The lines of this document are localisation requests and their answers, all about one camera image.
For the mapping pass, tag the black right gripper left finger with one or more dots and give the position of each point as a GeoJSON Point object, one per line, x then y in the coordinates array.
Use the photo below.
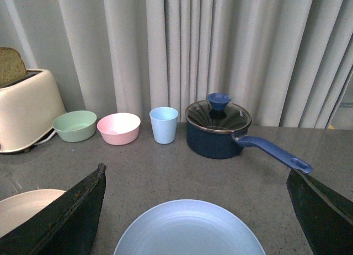
{"type": "Point", "coordinates": [66, 226]}

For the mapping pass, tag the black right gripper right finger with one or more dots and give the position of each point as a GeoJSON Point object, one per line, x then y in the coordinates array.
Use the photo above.
{"type": "Point", "coordinates": [324, 215]}

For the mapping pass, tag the light blue plate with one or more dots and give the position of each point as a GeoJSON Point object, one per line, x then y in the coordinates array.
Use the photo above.
{"type": "Point", "coordinates": [188, 227]}

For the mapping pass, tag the cream plate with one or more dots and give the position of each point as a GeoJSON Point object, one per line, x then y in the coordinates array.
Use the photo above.
{"type": "Point", "coordinates": [19, 208]}

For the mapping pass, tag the green bowl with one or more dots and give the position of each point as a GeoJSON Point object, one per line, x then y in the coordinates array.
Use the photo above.
{"type": "Point", "coordinates": [76, 126]}

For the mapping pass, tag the pink bowl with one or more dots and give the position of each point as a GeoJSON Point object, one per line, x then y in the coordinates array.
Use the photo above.
{"type": "Point", "coordinates": [119, 128]}

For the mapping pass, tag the cream toaster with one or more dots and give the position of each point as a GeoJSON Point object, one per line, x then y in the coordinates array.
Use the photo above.
{"type": "Point", "coordinates": [28, 109]}

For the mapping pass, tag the dark blue saucepan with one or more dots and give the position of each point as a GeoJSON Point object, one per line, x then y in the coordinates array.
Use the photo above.
{"type": "Point", "coordinates": [224, 144]}

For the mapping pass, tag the light blue cup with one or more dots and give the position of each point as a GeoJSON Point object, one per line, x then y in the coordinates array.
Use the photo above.
{"type": "Point", "coordinates": [164, 124]}

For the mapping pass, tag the glass pot lid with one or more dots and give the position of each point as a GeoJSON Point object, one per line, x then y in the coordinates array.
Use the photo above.
{"type": "Point", "coordinates": [218, 114]}

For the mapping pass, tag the grey curtain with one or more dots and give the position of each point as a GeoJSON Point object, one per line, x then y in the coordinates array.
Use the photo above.
{"type": "Point", "coordinates": [288, 62]}

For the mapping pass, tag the brown bread slice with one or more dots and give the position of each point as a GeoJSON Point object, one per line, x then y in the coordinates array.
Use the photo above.
{"type": "Point", "coordinates": [12, 66]}

